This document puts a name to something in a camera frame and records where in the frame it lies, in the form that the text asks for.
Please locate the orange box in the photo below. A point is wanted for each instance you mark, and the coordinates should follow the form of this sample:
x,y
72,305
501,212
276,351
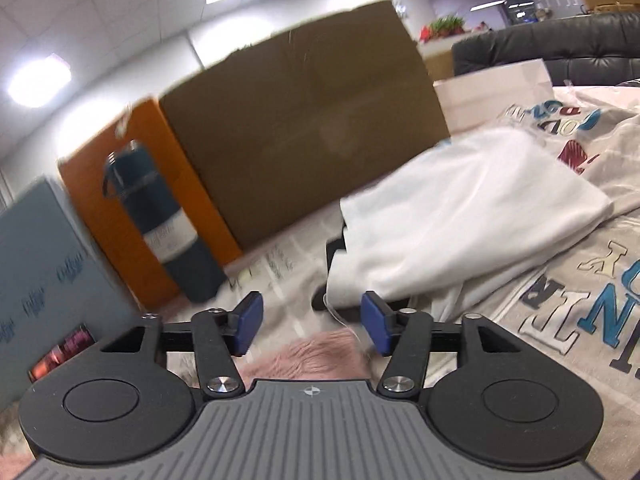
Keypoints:
x,y
100,210

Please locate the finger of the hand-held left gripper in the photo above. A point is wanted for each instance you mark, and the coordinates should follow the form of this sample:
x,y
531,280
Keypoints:
x,y
320,302
336,250

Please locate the red ornament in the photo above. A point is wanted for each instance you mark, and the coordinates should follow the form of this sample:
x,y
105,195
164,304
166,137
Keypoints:
x,y
426,34

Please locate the white box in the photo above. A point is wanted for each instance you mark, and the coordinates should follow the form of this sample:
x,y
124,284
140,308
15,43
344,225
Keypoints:
x,y
490,95

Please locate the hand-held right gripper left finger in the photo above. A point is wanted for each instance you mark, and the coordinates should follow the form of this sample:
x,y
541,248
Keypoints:
x,y
249,320

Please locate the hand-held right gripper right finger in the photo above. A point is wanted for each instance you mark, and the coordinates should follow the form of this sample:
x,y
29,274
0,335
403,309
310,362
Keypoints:
x,y
376,320

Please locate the green potted plant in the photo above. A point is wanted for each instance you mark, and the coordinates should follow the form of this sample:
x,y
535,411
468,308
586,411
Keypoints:
x,y
447,24

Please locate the grey-blue printed box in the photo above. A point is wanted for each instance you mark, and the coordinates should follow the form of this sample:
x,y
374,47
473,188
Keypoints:
x,y
45,280

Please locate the printed blanket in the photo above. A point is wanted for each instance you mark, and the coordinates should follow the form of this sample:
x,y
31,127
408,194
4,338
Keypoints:
x,y
565,300

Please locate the dark blue vacuum bottle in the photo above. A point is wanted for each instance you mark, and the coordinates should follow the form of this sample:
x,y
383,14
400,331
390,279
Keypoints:
x,y
165,230

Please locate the black leather sofa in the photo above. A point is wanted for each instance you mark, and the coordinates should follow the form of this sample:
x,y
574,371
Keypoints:
x,y
550,40

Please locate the ceiling light panel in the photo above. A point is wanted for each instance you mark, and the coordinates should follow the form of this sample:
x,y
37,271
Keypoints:
x,y
37,80

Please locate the white garment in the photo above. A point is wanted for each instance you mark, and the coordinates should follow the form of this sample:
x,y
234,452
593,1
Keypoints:
x,y
465,210

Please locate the large brown cardboard box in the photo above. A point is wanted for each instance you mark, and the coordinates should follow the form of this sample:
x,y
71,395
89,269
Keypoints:
x,y
300,125

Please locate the low cardboard box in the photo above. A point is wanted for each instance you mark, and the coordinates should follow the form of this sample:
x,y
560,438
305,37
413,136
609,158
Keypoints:
x,y
439,66

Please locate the pink knitted sweater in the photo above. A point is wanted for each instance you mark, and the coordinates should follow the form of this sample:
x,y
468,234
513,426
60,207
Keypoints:
x,y
310,360

